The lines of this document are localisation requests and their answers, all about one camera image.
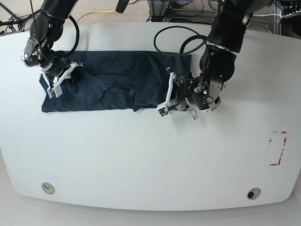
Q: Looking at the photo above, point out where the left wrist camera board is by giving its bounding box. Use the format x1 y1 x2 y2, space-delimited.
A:
156 106 170 118

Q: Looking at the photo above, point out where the yellow cable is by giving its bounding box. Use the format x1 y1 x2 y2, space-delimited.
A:
76 10 117 24

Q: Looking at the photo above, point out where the dark blue T-shirt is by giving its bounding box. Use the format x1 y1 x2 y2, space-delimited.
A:
41 51 192 113

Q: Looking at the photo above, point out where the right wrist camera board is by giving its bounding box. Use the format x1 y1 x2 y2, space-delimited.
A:
47 86 63 98

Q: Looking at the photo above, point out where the left table cable grommet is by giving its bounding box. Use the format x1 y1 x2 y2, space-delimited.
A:
41 182 55 195

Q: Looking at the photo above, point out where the right table cable grommet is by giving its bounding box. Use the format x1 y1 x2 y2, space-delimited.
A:
247 188 261 200

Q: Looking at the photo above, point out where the table cable grommet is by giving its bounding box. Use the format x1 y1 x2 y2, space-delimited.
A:
247 188 261 200
41 182 55 195

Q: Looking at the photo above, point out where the white power strip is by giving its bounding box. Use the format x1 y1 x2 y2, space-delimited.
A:
280 4 301 19

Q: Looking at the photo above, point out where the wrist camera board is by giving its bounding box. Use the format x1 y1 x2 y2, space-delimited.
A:
47 86 63 98
156 106 170 118

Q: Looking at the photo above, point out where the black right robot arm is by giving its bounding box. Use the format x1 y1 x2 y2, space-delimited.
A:
22 0 83 98

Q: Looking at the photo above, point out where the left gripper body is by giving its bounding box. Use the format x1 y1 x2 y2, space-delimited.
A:
157 67 226 120

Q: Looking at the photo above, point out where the black microphone object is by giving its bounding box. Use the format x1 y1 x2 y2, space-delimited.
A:
115 0 129 14

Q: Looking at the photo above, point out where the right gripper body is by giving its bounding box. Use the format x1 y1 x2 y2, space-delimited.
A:
21 37 83 89

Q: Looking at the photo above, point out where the red tape rectangle marking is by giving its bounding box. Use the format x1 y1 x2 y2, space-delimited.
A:
266 131 287 166

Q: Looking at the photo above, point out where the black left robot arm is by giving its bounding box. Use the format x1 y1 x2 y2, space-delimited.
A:
156 0 262 119

